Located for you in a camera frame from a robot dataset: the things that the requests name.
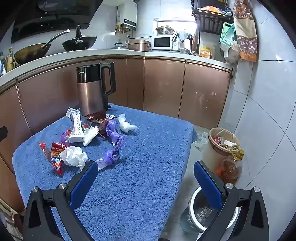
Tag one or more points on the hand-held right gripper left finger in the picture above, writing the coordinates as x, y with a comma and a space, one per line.
83, 183

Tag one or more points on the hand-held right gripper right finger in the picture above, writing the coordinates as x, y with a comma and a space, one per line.
208, 185

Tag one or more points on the dark red snack wrapper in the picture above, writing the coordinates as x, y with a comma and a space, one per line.
98, 119

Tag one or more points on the white trash bin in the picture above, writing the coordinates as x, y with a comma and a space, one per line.
203, 213

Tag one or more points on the cooking oil bottle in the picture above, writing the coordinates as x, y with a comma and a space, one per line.
229, 171

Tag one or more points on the crumpled white tissue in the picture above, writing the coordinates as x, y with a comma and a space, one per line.
72, 156

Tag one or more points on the wicker basket on floor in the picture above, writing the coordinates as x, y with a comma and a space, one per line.
211, 155

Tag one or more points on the bright red snack wrapper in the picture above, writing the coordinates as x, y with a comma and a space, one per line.
55, 160

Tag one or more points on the purple plastic bag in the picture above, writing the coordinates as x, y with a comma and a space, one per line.
113, 155

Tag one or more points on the clear crumpled plastic bag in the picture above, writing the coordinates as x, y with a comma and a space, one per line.
201, 142

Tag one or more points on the twisted white tissue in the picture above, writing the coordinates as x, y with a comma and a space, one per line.
91, 135

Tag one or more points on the white patterned carton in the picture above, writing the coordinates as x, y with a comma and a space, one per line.
76, 129

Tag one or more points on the blue terry towel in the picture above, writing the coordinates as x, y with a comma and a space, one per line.
138, 173

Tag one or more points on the knotted white plastic bag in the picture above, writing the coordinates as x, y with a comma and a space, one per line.
126, 124

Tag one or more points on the copper kitchen cabinet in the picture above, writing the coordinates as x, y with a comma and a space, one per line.
161, 88

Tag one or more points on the yellow food package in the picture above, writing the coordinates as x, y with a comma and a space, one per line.
206, 52

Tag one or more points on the hanging white plastic bag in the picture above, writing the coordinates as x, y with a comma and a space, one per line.
232, 53

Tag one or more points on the black frying pan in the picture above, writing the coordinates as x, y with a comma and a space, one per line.
78, 44

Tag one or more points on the silver pot lid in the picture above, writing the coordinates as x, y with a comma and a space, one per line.
120, 46

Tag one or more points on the glass seasoning bottle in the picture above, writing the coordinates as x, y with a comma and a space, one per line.
9, 61

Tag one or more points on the black kitchen faucet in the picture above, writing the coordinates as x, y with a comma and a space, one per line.
190, 40

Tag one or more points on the rose gold rice cooker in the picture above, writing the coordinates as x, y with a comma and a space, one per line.
140, 45

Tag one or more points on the white microwave oven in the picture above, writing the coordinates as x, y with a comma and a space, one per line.
163, 42

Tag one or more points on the teal plastic bins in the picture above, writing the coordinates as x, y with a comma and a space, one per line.
227, 36

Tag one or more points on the white dish cloth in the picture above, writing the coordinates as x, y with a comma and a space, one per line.
184, 34

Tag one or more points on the floral beige apron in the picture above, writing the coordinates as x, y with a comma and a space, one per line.
246, 30

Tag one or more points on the steel pot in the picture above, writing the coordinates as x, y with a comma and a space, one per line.
165, 31

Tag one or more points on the black dish rack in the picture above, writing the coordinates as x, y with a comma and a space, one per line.
208, 20

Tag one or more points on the black range hood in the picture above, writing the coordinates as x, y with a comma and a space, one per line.
57, 14

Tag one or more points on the white water heater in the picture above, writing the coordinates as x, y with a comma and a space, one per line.
127, 14

